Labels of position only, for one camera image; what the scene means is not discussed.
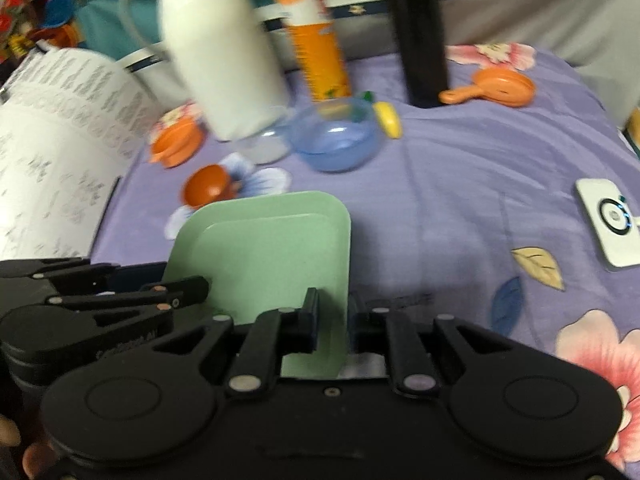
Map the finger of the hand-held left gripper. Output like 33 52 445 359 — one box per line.
45 275 211 312
0 257 169 295

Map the orange cup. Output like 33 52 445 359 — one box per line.
30 25 82 50

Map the orange toy bowl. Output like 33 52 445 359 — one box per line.
181 164 238 209

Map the green square plate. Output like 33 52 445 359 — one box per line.
170 191 352 378

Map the orange toy pot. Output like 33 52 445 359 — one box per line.
149 107 208 169

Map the white instruction sheet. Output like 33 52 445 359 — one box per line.
0 47 168 263

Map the white thermos jug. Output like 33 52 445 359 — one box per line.
120 0 293 142

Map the yellow toy vegetable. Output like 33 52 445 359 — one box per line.
372 101 403 138

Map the purple floral bedsheet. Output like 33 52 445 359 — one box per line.
90 42 640 480

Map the orange toy pan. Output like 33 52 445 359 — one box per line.
439 67 537 109

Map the blue translucent bowl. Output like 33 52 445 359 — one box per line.
289 97 386 173

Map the teal bed cloth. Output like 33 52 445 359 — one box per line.
75 0 401 106

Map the small clear bowl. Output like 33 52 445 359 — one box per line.
232 127 292 165

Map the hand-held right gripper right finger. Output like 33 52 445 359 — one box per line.
350 292 507 401

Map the person's left hand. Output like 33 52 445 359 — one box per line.
0 414 61 480

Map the grey blanket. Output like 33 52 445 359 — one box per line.
432 0 640 128

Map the white wireless charger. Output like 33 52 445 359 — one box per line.
575 177 640 268

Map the black bottle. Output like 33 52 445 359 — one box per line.
375 0 451 109

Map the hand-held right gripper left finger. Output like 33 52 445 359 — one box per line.
150 287 321 402

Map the orange dish soap bottle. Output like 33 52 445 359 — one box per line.
267 0 353 104

